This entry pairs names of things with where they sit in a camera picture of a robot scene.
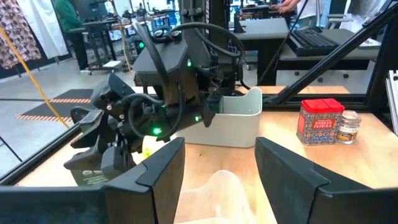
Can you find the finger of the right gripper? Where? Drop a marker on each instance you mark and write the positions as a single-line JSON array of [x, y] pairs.
[[84, 161], [88, 127]]

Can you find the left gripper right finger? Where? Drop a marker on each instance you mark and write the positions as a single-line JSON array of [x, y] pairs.
[[311, 199]]

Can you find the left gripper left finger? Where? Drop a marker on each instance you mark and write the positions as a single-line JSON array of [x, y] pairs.
[[77, 205]]

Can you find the red-lidded smoked paprika tin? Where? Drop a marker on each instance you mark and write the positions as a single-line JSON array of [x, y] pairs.
[[320, 124]]

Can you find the cork-topped glass spice jar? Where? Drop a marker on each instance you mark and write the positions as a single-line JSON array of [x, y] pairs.
[[348, 127]]

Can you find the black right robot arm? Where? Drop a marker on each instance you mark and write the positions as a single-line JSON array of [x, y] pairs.
[[174, 59]]

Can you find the hazard-striped black floor mat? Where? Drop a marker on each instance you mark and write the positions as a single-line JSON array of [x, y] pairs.
[[62, 102]]

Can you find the black workbench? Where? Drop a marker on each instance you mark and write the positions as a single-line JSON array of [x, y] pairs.
[[93, 37]]

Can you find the person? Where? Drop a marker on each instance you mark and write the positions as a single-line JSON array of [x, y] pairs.
[[286, 7], [68, 18]]

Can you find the clear plastic bin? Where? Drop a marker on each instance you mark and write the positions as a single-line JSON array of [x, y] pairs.
[[217, 199]]

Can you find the white cloth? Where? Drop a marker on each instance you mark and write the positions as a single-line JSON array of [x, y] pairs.
[[46, 28]]

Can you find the white plastic bin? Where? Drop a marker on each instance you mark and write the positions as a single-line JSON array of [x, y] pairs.
[[230, 124]]

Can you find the brown patterned cloth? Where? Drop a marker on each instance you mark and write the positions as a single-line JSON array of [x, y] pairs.
[[15, 31]]

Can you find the grey desk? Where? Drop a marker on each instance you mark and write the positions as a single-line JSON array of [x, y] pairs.
[[357, 53], [264, 29]]

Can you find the black keyboard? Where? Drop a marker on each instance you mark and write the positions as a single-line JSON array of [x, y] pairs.
[[311, 42]]

